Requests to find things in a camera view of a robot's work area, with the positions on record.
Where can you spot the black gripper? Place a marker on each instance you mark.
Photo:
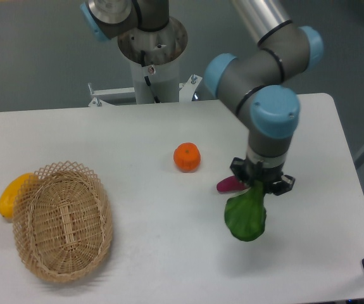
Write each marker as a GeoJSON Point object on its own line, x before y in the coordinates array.
{"type": "Point", "coordinates": [274, 182]}

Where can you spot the green bok choy vegetable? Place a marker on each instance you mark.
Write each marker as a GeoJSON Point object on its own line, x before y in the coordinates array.
{"type": "Point", "coordinates": [245, 214]}

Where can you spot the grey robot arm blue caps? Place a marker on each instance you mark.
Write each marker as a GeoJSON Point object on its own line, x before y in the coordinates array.
{"type": "Point", "coordinates": [251, 89]}

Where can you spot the purple sweet potato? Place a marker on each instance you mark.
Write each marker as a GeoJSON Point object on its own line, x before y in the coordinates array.
{"type": "Point", "coordinates": [230, 185]}

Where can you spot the orange pumpkin toy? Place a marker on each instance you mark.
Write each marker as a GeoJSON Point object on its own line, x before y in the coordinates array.
{"type": "Point", "coordinates": [187, 157]}

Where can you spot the woven wicker basket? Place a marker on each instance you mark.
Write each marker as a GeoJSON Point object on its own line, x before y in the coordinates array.
{"type": "Point", "coordinates": [62, 222]}

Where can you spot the yellow mango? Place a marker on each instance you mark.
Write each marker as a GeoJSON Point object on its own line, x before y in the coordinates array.
{"type": "Point", "coordinates": [19, 187]}

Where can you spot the white metal base frame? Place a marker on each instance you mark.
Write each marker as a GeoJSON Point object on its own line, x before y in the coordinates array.
{"type": "Point", "coordinates": [188, 91]}

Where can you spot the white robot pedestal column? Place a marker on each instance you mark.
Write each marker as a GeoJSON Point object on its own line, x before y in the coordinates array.
{"type": "Point", "coordinates": [154, 61]}

